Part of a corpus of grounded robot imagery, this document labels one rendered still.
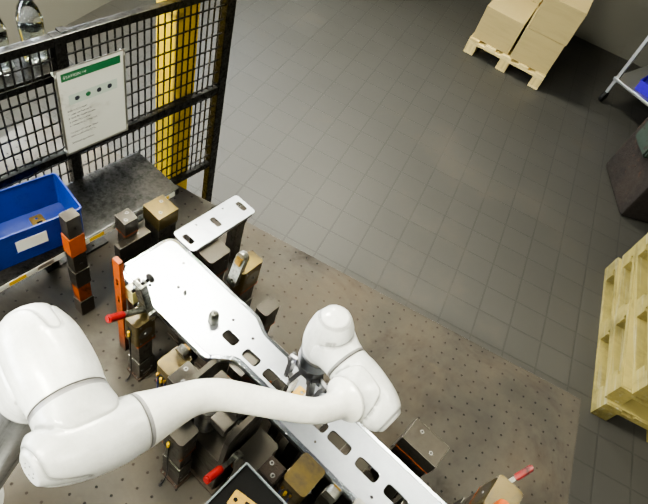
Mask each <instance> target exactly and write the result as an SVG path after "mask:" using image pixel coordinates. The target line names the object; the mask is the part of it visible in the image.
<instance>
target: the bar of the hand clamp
mask: <svg viewBox="0 0 648 504"><path fill-rule="evenodd" d="M148 282H150V283H154V282H155V279H154V277H153V276H152V275H151V274H150V273H147V274H146V279H145V280H144V279H142V282H141V279H140V277H137V278H136V279H134V280H133V281H132V284H133V287H132V288H133V289H132V290H131V292H132V293H134V292H135V293H136V296H137V299H138V302H139V305H140V307H143V308H144V309H145V310H146V313H147V315H148V313H149V312H150V311H152V310H153V309H154V307H153V304H152V300H151V296H150V293H149V289H148V286H147V285H148Z"/></svg>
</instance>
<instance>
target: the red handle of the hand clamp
mask: <svg viewBox="0 0 648 504"><path fill-rule="evenodd" d="M145 312H146V310H145V309H144V308H143V307H138V308H134V309H130V310H127V311H120V312H116V313H113V314H109V315H106V317H105V320H106V322H107V323H112V322H115V321H119V320H122V319H125V318H127V317H131V316H134V315H138V314H142V313H145Z"/></svg>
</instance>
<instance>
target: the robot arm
mask: <svg viewBox="0 0 648 504"><path fill-rule="evenodd" d="M287 360H288V363H287V366H286V369H285V372H284V376H285V377H288V382H287V385H288V386H289V387H288V389H287V392H284V391H280V390H275V389H271V388H267V387H262V386H258V385H254V384H250V383H245V382H240V381H236V380H230V379H221V378H204V379H195V380H190V381H185V382H181V383H177V384H173V385H168V386H164V387H160V388H156V389H151V390H145V391H140V392H135V393H131V394H128V395H125V396H122V397H118V396H117V394H116V393H115V392H114V391H113V389H112V388H111V387H110V385H109V384H108V382H107V380H106V378H105V376H104V373H103V370H102V366H101V364H100V362H99V360H98V357H97V355H96V353H95V351H94V350H93V348H92V346H91V344H90V343H89V341H88V339H87V338H86V336H85V334H84V333H83V331H82V330H81V328H80V327H79V326H78V324H77V323H76V322H75V321H74V320H73V319H72V318H71V317H70V316H69V315H67V314H66V313H65V312H64V311H62V310H61V309H59V308H58V307H56V306H51V305H49V304H47V303H32V304H27V305H24V306H21V307H19V308H17V309H15V310H13V311H12V312H10V313H9V314H7V315H6V316H5V317H4V318H3V320H2V321H1V322H0V504H3V502H4V489H3V485H4V484H5V482H6V481H7V479H8V478H9V476H10V475H11V473H12V472H13V470H14V469H15V467H16V466H17V464H18V463H19V461H20V463H21V466H22V469H23V471H24V473H25V474H26V476H27V477H28V479H29V480H30V481H31V482H32V483H33V484H34V485H35V486H38V487H60V486H66V485H71V484H75V483H79V482H83V481H86V480H89V479H92V478H95V477H98V476H100V475H102V474H105V473H107V472H110V471H112V470H114V469H116V468H118V467H120V466H122V465H124V464H126V463H128V462H130V461H131V460H133V459H134V458H136V457H137V456H139V455H140V454H142V453H144V452H145V451H147V450H148V449H150V448H152V447H154V446H155V445H156V444H158V443H159V442H160V441H162V440H163V439H164V438H166V437H167V436H168V435H169V434H171V433H172V432H174V431H175V430H176V429H178V428H179V427H181V426H182V425H183V424H185V423H186V422H188V421H189V420H191V419H192V418H194V417H196V416H198V415H201V414H204V413H208V412H217V411H219V412H232V413H239V414H245V415H251V416H257V417H263V418H269V419H275V420H281V421H287V422H293V423H300V424H311V425H317V424H326V423H330V422H334V421H337V420H340V419H342V420H343V421H345V422H348V423H354V422H357V423H358V422H360V423H361V424H362V426H363V427H365V428H367V429H369V430H371V431H374V432H383V431H384V430H386V429H387V428H388V427H389V426H390V425H391V424H392V423H393V422H394V421H395V420H396V418H397V417H398V416H399V415H400V413H401V410H400V408H401V404H400V400H399V397H398V394H397V392H396V390H395V388H394V387H393V385H392V383H391V382H390V380H389V379H388V377H387V376H386V375H385V373H384V372H383V370H382V369H381V368H380V367H379V365H378V364H377V363H376V362H375V361H374V360H373V359H372V358H371V357H370V356H369V355H368V354H367V353H366V352H365V350H364V349H363V348H362V346H361V345H360V343H359V341H358V339H357V336H356V333H355V331H354V323H353V319H352V316H351V314H350V313H349V311H348V310H347V309H345V308H344V307H342V306H340V305H329V306H327V307H325V308H323V309H321V310H319V311H317V312H316V313H315V315H314V316H313V317H312V319H311V320H310V321H309V323H308V325H307V327H306V329H305V332H304V335H303V343H302V346H301V348H300V350H299V353H298V357H297V354H296V352H293V353H292V354H290V355H289V356H288V357H287ZM295 364H297V367H298V371H297V372H295V373H294V374H293V373H292V372H293V369H294V367H295ZM324 373H326V374H327V375H328V377H329V378H330V380H331V381H330V382H329V383H325V382H324V381H323V379H324V377H323V375H324ZM300 375H301V376H303V377H304V378H305V379H306V385H307V387H306V393H305V394H304V395H303V396H301V395H297V394H293V393H291V392H292V391H293V390H294V388H295V386H296V384H297V382H298V380H299V378H298V377H299V376H300ZM316 383H319V384H320V385H319V388H318V390H317V392H316V393H315V394H314V392H315V386H316ZM326 390H327V393H326V394H325V395H323V396H321V395H322V393H324V392H325V391H326Z"/></svg>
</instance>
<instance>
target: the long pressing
mask: <svg viewBox="0 0 648 504"><path fill-rule="evenodd" d="M182 262H185V264H182ZM147 273H150V274H151V275H152V276H153V277H154V279H155V282H154V283H150V282H148V285H149V284H151V285H152V286H148V285H147V286H148V289H149V293H150V296H151V300H152V304H153V307H154V309H156V310H157V311H158V314H157V315H158V316H159V317H160V318H161V319H162V320H163V321H164V322H165V323H166V324H167V325H168V326H169V327H170V328H171V329H172V330H173V331H174V332H175V333H176V334H177V335H178V336H179V337H180V338H181V339H182V340H183V341H184V342H185V343H186V344H187V345H188V346H189V347H190V348H191V349H192V350H193V351H194V352H195V353H196V354H197V355H198V356H199V357H200V358H201V359H202V360H204V361H206V362H209V361H211V360H212V359H214V358H218V359H219V360H220V361H221V363H232V364H235V365H236V366H238V367H239V368H240V369H241V370H242V371H243V372H244V373H245V374H246V375H247V376H248V377H249V378H250V379H251V380H252V381H253V382H254V383H255V384H256V385H258V386H262V387H267V388H271V389H275V390H277V389H276V388H275V387H274V386H273V385H272V384H271V383H270V382H269V381H268V380H267V379H266V378H265V377H264V376H263V373H264V372H265V371H266V370H268V369H269V370H271V371H272V372H273V373H274V374H275V375H276V376H277V377H278V378H279V379H280V380H281V381H282V382H283V383H284V384H285V385H286V386H287V387H289V386H288V385H287V382H288V377H285V376H284V372H285V369H286V366H287V363H288V360H287V357H288V356H289V354H288V353H287V352H286V351H285V350H284V349H283V348H282V347H280V346H279V345H278V344H277V343H276V342H275V341H274V340H273V339H272V338H271V337H270V336H269V335H268V334H267V332H266V330H265V327H264V325H263V323H262V321H261V319H260V317H259V316H258V314H256V313H255V312H254V311H253V310H252V309H251V308H250V307H249V306H248V305H247V304H246V303H245V302H244V301H243V300H242V299H240V298H239V297H238V296H237V295H236V294H235V293H234V292H233V291H232V290H231V289H230V288H229V287H228V286H227V285H225V284H224V283H223V282H222V281H221V280H220V279H219V278H218V277H217V276H216V275H215V274H214V273H213V272H212V271H211V270H209V269H208V268H207V267H206V266H205V265H204V264H203V263H202V262H201V261H200V260H199V259H198V258H197V257H196V256H195V255H193V254H192V253H191V252H190V251H189V250H188V249H187V248H186V247H185V246H184V245H183V244H182V243H181V242H179V241H178V240H176V239H172V238H168V239H164V240H162V241H161V242H159V243H157V244H156V245H154V246H152V247H151V248H149V249H147V250H146V251H144V252H142V253H141V254H139V255H137V256H136V257H134V258H132V259H131V260H129V261H127V262H126V263H124V278H125V283H126V284H127V285H128V284H130V283H131V282H132V281H133V280H134V279H136V278H137V277H140V279H141V282H142V279H144V280H145V279H146V274H147ZM178 285H179V286H180V288H179V289H178V288H177V286H178ZM184 290H186V291H187V295H184V294H183V293H184ZM212 310H217V311H218V312H219V322H218V324H216V325H210V324H209V323H208V316H209V313H210V312H211V311H212ZM232 319H235V321H232ZM226 331H230V332H232V333H233V334H234V335H235V336H236V337H237V338H238V339H239V342H238V343H237V344H236V345H234V346H232V345H231V344H230V343H229V342H228V341H227V340H225V339H224V338H223V334H224V333H225V332H226ZM252 337H254V340H252V339H251V338H252ZM246 350H250V351H251V352H252V353H253V354H254V355H255V356H256V357H257V358H258V359H259V360H260V363H259V364H258V365H257V366H252V365H251V364H250V363H249V362H248V361H247V360H246V359H245V358H244V357H243V356H242V354H243V353H244V352H245V351H246ZM268 419H269V418H268ZM269 421H270V423H271V424H272V425H273V426H274V427H275V428H276V429H277V430H278V431H279V432H280V433H281V434H282V435H283V436H284V437H285V438H286V439H287V440H288V441H289V442H290V443H291V444H292V445H293V446H294V447H295V448H296V449H297V450H298V451H299V452H300V453H301V454H302V455H303V454H304V453H308V454H310V455H311V456H312V457H313V458H314V459H315V460H316V461H317V462H318V463H319V464H320V465H321V466H322V467H323V468H324V470H325V474H324V477H325V478H326V479H327V480H328V481H329V482H330V483H331V484H333V485H334V484H336V485H337V486H338V487H339V488H340V489H341V491H340V492H341V494H342V495H343V496H344V497H345V498H346V499H347V500H348V501H349V502H350V503H352V502H353V501H355V500H356V499H357V498H361V499H362V500H363V501H364V502H365V503H366V504H394V503H393V502H392V501H391V500H390V499H389V498H388V497H387V496H386V495H385V494H384V489H385V488H386V487H387V486H388V485H390V486H391V487H392V488H393V489H394V490H395V491H396V492H397V493H398V494H399V495H401V496H402V497H403V498H404V499H405V500H406V501H407V503H408V504H447V503H446V502H445V501H444V500H443V499H442V498H441V497H440V496H439V495H437V494H436V493H435V492H434V491H433V490H432V489H431V488H430V487H429V486H428V485H427V484H426V483H425V482H424V481H423V480H422V479H420V478H419V477H418V476H417V475H416V474H415V473H414V472H413V471H412V470H411V469H410V468H409V467H408V466H407V465H406V464H405V463H404V462H402V461H401V460H400V459H399V458H398V457H397V456H396V455H395V454H394V453H393V452H392V451H391V450H390V449H389V448H388V447H387V446H385V445H384V444H383V443H382V442H381V441H380V440H379V439H378V438H377V437H376V436H375V435H374V434H373V433H372V432H371V431H370V430H369V429H367V428H365V427H363V426H362V424H361V423H360V422H358V423H357V422H354V423H348V422H345V421H343V420H342V419H340V420H337V421H334V422H330V423H326V424H327V425H328V428H327V429H326V431H325V432H323V433H322V432H320V431H319V430H318V429H317V428H316V427H315V426H314V425H311V424H300V423H293V422H287V421H281V420H275V419H269ZM331 432H335V433H336V434H337V435H338V436H339V437H340V438H341V439H342V440H343V441H345V442H346V443H347V444H348V445H349V446H350V448H351V450H350V452H349V453H348V454H347V455H344V454H343V453H342V452H341V451H340V450H339V449H337V448H336V447H335V446H334V445H333V444H332V443H331V442H330V441H329V440H328V438H327V437H328V435H329V434H330V433H331ZM314 441H316V443H314ZM359 458H362V459H363V460H364V461H365V462H366V463H367V464H368V465H369V466H370V467H371V468H373V469H374V470H375V471H376V472H377V473H378V475H379V477H378V479H377V480H376V482H371V481H370V480H369V479H368V478H367V477H366V476H365V475H364V474H363V473H362V472H361V471H360V470H359V469H358V468H357V467H356V466H355V462H356V461H357V460H358V459H359ZM371 495H372V496H373V499H371V498H370V496H371Z"/></svg>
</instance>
